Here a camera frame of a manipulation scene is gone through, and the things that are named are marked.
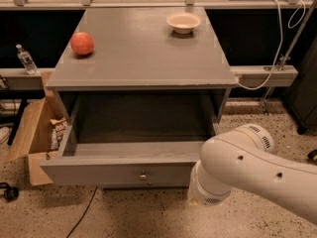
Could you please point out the grey top drawer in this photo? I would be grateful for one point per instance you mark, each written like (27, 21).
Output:
(118, 141)

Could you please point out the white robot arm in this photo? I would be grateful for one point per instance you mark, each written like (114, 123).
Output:
(244, 158)

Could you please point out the grey drawer cabinet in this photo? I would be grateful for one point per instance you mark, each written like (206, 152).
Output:
(137, 53)

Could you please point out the beige bowl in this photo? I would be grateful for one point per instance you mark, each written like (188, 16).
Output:
(183, 22)

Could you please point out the snack bag in box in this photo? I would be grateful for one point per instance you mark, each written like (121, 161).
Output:
(59, 127)

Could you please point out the orange red ball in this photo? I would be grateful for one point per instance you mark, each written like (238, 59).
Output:
(82, 43)

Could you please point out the open cardboard box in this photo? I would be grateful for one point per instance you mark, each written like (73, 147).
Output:
(33, 140)

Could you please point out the metal stand pole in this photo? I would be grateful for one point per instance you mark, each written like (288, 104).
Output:
(279, 67)

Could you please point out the clear plastic water bottle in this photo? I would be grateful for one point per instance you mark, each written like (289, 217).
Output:
(26, 60)

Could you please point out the black caster wheel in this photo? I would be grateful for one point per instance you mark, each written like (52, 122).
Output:
(10, 192)

